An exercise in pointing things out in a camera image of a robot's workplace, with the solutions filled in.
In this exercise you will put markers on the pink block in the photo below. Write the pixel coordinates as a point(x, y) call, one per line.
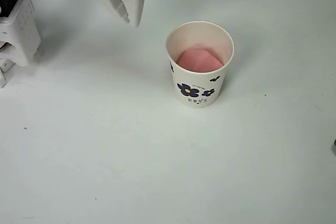
point(200, 60)

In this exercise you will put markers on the white flowered paper cup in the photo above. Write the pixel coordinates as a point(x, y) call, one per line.
point(197, 90)

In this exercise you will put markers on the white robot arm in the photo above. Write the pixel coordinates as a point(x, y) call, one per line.
point(22, 37)

